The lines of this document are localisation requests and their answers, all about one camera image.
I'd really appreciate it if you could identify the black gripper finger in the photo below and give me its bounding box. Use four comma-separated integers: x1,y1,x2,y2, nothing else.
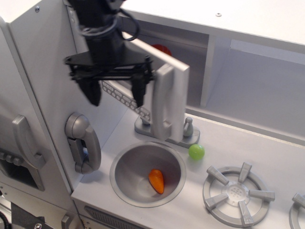
131,74,146,107
77,79,102,106

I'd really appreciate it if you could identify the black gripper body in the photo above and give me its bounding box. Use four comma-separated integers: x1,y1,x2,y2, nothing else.
64,31,154,84

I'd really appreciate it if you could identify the white toy microwave door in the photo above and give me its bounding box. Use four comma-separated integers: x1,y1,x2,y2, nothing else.
100,32,191,144

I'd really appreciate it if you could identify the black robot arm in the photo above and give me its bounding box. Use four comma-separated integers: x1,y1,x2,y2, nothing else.
65,0,153,107

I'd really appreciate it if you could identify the salmon sushi toy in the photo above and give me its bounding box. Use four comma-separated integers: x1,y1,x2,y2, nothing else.
152,44,172,56

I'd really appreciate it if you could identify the silver toy faucet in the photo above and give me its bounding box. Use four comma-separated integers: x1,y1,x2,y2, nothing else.
134,116,200,148

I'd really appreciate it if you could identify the grey toy telephone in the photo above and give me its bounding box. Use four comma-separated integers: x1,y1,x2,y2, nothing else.
65,113,101,175

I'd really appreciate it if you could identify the green toy ball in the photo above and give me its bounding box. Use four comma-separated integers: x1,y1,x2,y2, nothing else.
188,144,205,160

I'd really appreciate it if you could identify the silver round sink bowl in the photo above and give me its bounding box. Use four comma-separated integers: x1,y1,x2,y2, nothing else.
110,142,186,208

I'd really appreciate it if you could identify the orange toy carrot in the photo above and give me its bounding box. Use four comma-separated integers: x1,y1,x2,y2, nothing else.
148,169,164,194

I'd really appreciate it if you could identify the white toy kitchen cabinet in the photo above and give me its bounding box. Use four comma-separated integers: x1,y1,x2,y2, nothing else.
0,0,305,229

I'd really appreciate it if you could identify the grey fridge ice dispenser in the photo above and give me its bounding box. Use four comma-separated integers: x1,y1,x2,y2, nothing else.
0,149,45,191

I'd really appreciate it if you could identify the silver stove burner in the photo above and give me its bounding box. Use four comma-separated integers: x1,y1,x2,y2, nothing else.
203,162,275,228
289,193,305,229

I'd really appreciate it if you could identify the grey fridge door handle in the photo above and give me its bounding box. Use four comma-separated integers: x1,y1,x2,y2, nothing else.
12,115,46,169

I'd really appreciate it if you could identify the grey oven door handle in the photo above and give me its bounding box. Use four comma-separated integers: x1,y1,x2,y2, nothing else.
61,215,72,229

